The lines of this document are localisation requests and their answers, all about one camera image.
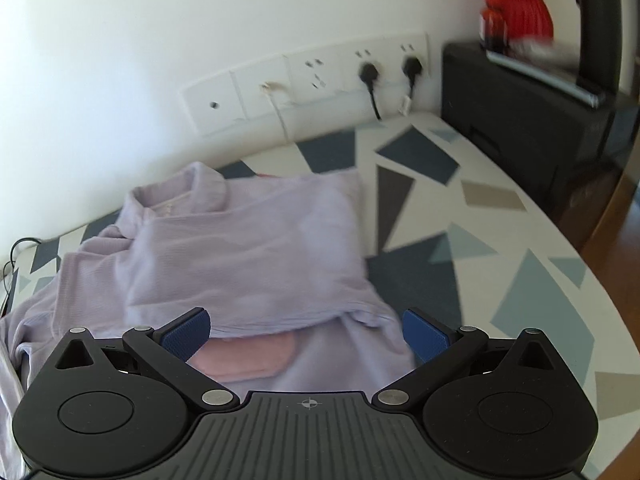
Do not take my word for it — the black power plug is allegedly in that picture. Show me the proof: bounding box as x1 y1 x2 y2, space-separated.
358 61 386 122
401 56 426 97

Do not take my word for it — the black printer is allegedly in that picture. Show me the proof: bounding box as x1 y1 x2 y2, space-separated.
441 42 640 252

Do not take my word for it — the red vase with orange flowers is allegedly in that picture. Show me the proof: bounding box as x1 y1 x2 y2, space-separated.
477 0 565 57

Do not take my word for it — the white charger cable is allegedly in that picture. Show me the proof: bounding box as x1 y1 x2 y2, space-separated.
260 81 292 142

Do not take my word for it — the white wall outlet panel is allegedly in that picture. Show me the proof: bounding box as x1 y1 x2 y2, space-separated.
180 32 432 137

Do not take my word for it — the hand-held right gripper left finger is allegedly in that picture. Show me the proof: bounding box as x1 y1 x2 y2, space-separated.
42 307 238 410

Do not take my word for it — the geometric patterned ironing board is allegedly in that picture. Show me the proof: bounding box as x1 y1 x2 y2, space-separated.
0 112 628 480

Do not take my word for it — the lavender ribbed pajama top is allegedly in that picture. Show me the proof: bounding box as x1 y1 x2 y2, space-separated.
0 161 418 480

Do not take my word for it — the thick black cable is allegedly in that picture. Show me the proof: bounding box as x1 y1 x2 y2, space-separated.
0 237 45 306

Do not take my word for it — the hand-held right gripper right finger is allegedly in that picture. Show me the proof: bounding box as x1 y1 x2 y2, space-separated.
374 308 566 408

